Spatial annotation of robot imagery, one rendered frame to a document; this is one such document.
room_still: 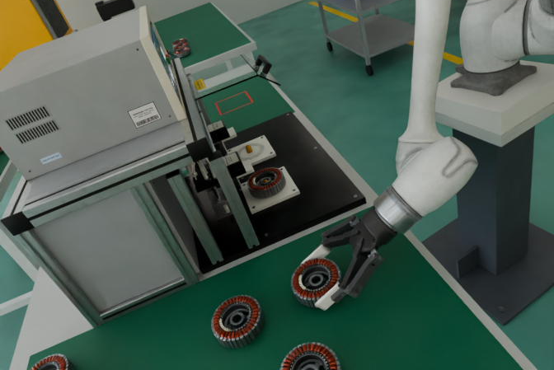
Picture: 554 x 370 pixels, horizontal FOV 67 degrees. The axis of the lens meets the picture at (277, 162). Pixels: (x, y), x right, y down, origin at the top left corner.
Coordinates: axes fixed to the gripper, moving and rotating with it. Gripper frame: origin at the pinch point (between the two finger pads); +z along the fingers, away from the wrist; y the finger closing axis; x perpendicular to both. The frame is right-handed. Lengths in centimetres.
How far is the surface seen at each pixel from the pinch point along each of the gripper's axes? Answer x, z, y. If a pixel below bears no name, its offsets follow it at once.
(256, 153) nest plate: 2, 4, 61
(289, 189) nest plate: -0.6, -1.6, 34.6
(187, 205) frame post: 27.1, 10.1, 18.1
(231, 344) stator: 10.2, 18.6, -7.1
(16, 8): 126, 122, 373
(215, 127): 19, 5, 62
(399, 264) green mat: -11.7, -14.3, -1.1
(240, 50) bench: -8, -2, 198
